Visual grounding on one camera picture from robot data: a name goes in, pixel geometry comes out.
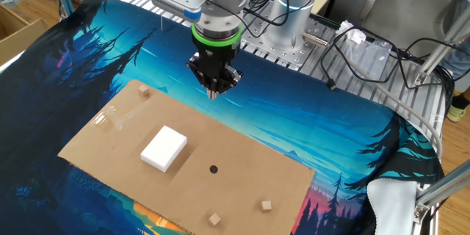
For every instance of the blue forest print table mat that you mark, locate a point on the blue forest print table mat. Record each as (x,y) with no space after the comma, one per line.
(293,117)

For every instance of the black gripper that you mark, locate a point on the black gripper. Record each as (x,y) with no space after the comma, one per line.
(218,58)

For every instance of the open cardboard box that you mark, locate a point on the open cardboard box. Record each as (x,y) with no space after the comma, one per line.
(18,40)

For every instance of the brown cardboard sheet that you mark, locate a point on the brown cardboard sheet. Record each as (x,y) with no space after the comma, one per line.
(238,191)

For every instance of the clear adhesive tape piece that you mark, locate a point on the clear adhesive tape piece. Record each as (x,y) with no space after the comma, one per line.
(110,117)

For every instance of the crumpled white tissue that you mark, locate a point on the crumpled white tissue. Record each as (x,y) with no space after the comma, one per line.
(352,35)

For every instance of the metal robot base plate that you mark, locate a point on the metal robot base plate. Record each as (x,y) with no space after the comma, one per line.
(293,57)

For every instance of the small wooden cube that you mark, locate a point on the small wooden cube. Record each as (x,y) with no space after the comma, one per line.
(214,219)
(143,90)
(266,206)

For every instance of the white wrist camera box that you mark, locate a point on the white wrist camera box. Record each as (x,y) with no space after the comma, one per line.
(172,1)

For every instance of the clear plastic bag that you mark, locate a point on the clear plastic bag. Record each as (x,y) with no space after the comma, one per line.
(367,58)

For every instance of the yellow shoe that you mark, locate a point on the yellow shoe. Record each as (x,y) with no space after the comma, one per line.
(455,114)

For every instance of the person in grey shirt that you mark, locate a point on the person in grey shirt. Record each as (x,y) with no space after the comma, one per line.
(404,7)

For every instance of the white rectangular sponge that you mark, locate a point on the white rectangular sponge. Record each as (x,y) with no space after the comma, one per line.
(163,148)

